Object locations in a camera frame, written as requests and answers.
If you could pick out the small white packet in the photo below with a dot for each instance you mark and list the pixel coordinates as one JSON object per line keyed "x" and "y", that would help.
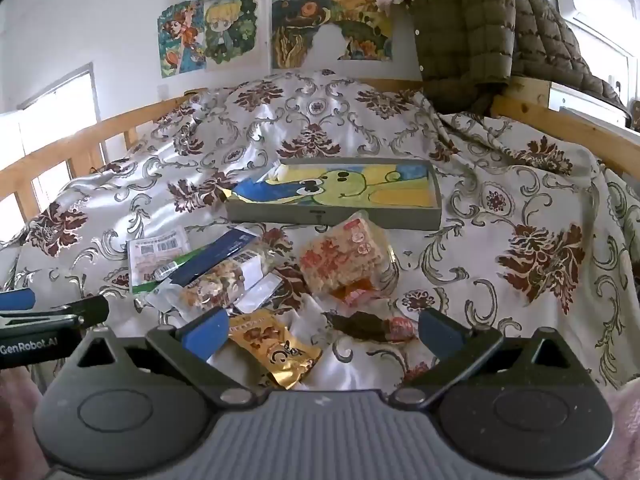
{"x": 262, "y": 292}

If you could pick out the wall poster with cartoon children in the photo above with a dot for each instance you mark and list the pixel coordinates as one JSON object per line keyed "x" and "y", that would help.
{"x": 220, "y": 35}

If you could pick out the blue snack packet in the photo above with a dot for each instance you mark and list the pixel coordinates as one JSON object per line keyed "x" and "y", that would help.
{"x": 215, "y": 255}

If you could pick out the pink fleece cloth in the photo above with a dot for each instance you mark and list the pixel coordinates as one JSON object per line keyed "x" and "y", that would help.
{"x": 625, "y": 425}
{"x": 17, "y": 420}

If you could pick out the clear nut bar packet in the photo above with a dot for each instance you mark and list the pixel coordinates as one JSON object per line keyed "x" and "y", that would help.
{"x": 210, "y": 287}

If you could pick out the gold snack packet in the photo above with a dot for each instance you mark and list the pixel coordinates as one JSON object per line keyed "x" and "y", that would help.
{"x": 272, "y": 350}

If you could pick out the white air conditioner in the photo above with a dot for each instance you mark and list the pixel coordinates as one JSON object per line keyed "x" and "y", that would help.
{"x": 595, "y": 25}

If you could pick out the window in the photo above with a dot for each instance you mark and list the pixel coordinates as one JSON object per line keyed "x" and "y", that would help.
{"x": 55, "y": 95}

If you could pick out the olive quilted jacket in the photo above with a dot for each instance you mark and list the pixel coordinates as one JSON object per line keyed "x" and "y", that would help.
{"x": 475, "y": 35}

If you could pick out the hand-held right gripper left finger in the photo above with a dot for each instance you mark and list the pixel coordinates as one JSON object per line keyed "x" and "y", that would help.
{"x": 205, "y": 335}

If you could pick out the green snack packet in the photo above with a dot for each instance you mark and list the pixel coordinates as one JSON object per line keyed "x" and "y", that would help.
{"x": 175, "y": 266}

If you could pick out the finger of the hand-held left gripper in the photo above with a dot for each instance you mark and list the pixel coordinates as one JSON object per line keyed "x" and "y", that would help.
{"x": 15, "y": 300}
{"x": 85, "y": 310}

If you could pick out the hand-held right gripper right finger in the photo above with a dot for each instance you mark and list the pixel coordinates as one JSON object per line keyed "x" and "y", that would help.
{"x": 442, "y": 335}

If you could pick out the wooden bed end board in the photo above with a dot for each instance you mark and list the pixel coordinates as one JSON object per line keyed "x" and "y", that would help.
{"x": 520, "y": 97}

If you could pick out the dark brown snack packet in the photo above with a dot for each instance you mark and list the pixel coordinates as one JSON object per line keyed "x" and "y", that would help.
{"x": 365, "y": 327}

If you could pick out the grey tray with cartoon painting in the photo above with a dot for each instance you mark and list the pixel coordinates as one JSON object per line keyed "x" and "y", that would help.
{"x": 350, "y": 187}

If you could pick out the rice cracker packet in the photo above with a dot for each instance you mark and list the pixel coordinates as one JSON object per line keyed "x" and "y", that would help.
{"x": 340, "y": 255}

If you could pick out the floral satin blanket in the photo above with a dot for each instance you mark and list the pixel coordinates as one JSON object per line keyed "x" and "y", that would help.
{"x": 500, "y": 260}

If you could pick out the white packet with barcode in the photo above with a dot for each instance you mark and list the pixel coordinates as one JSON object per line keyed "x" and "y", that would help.
{"x": 150, "y": 250}

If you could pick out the orange and black wall poster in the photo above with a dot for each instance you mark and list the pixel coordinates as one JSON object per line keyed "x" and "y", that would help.
{"x": 310, "y": 25}

